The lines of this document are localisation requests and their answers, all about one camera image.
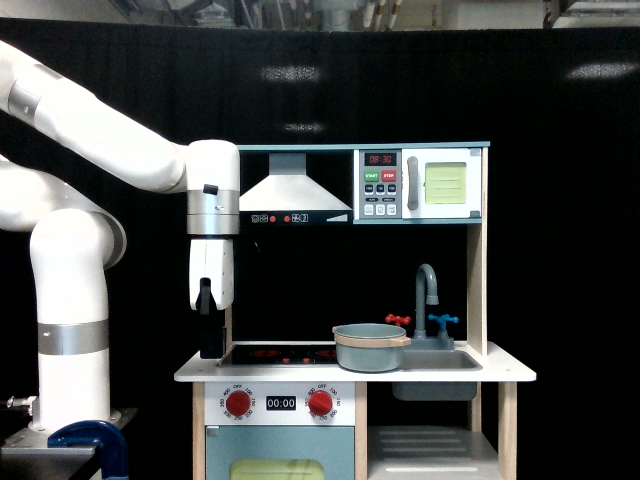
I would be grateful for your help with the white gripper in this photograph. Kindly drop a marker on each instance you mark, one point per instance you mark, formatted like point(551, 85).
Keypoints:
point(211, 286)

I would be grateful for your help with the red oven knob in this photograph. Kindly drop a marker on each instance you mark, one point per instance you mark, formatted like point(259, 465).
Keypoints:
point(238, 403)
point(320, 403)

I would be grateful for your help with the blue c-clamp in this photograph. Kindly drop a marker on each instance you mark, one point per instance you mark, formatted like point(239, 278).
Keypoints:
point(105, 436)

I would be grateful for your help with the toy microwave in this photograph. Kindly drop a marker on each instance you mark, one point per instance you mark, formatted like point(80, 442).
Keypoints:
point(427, 185)

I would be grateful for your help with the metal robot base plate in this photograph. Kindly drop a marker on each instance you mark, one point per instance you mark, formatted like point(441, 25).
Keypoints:
point(32, 440)

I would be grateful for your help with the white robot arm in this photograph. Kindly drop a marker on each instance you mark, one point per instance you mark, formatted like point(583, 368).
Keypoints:
point(73, 241)

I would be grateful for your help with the grey range hood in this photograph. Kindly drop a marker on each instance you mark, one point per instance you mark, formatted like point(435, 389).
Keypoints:
point(288, 196)

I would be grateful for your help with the blue-green oven door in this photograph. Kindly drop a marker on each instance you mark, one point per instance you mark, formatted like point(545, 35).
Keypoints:
point(280, 452)

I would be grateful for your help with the grey-blue toy pot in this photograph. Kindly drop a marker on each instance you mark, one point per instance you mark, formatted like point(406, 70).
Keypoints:
point(370, 347)

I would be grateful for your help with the wooden toy kitchen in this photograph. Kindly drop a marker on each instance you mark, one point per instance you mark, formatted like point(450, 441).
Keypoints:
point(292, 285)

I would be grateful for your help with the right red oven knob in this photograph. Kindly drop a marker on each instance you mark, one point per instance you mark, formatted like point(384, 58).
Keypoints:
point(320, 403)

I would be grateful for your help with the blue tap handle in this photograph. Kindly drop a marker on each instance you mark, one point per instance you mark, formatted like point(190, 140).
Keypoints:
point(443, 320)

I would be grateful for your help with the red tap handle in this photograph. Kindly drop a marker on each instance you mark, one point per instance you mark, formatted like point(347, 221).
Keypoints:
point(399, 321)

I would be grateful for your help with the black toy hob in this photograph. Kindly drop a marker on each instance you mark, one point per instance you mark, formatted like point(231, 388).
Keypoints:
point(287, 355)

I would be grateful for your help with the grey toy sink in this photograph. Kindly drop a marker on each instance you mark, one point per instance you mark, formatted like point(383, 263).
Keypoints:
point(443, 363)

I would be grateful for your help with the left red oven knob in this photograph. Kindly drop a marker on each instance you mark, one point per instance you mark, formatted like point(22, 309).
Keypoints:
point(238, 403)

